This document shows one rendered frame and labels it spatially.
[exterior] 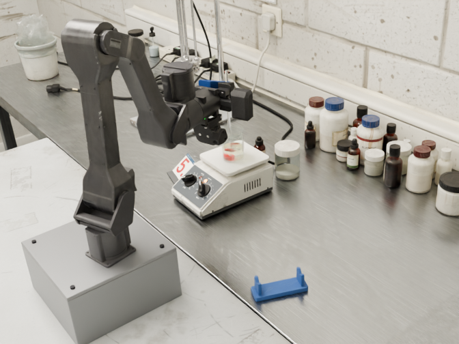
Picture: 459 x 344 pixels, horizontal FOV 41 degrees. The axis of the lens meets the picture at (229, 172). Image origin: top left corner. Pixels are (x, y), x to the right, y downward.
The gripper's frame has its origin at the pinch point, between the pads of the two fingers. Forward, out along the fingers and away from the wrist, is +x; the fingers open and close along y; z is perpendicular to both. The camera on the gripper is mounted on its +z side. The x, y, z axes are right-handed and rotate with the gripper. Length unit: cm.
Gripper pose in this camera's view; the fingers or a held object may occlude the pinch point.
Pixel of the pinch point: (223, 89)
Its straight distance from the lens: 130.1
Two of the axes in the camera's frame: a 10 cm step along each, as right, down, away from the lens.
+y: 8.6, 2.1, -4.7
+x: 5.1, -4.5, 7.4
